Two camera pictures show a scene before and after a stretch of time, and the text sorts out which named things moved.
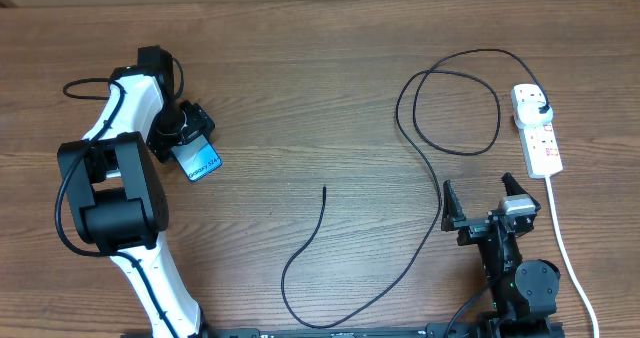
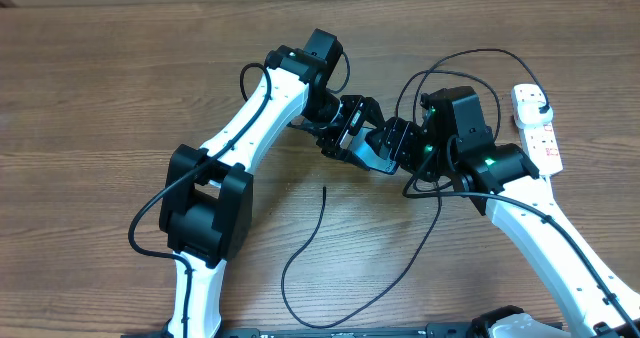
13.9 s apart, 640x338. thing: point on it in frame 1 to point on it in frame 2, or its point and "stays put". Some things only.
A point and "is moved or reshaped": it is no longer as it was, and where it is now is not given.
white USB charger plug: x=532 y=113 stays put
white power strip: x=541 y=149 stays put
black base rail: x=438 y=330 stays put
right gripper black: x=472 y=227 to x=399 y=144
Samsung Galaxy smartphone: x=198 y=158 is moved or reshaped
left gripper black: x=199 y=122 to x=360 y=108
